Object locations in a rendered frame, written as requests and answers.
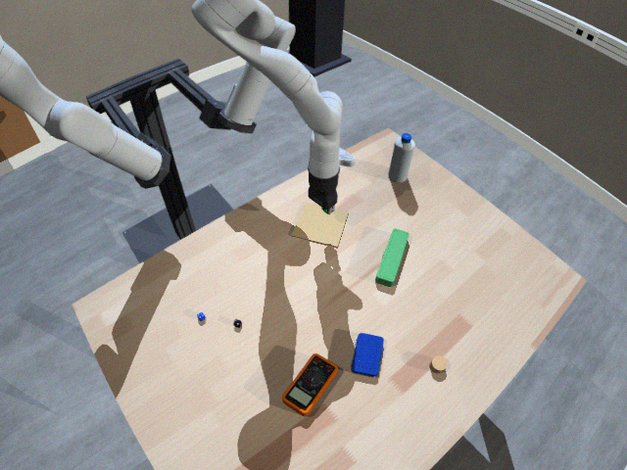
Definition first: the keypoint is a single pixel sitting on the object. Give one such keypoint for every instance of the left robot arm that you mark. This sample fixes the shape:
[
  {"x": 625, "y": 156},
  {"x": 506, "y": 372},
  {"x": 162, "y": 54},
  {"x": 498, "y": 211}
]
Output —
[{"x": 264, "y": 64}]

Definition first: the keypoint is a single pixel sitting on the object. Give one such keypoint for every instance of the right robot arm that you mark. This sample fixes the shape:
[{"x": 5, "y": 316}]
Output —
[{"x": 73, "y": 122}]

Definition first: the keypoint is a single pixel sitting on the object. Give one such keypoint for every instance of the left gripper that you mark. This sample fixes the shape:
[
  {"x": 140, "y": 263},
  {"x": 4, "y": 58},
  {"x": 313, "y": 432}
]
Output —
[{"x": 323, "y": 180}]

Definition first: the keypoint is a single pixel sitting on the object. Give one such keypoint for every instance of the green rectangular box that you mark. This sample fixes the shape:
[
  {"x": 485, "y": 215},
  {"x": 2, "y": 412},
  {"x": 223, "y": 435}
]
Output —
[{"x": 392, "y": 257}]

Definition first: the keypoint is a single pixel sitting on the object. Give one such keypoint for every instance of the grey bottle with blue cap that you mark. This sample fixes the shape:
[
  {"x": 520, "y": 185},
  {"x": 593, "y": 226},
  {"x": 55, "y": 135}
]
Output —
[{"x": 401, "y": 158}]

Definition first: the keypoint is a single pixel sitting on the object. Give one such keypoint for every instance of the tan square mat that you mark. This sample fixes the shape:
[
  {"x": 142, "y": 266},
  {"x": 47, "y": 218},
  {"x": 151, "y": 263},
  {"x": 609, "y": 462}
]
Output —
[{"x": 315, "y": 225}]

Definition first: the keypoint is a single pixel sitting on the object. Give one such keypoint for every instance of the orange digital multimeter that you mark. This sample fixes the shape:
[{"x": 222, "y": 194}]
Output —
[{"x": 310, "y": 384}]

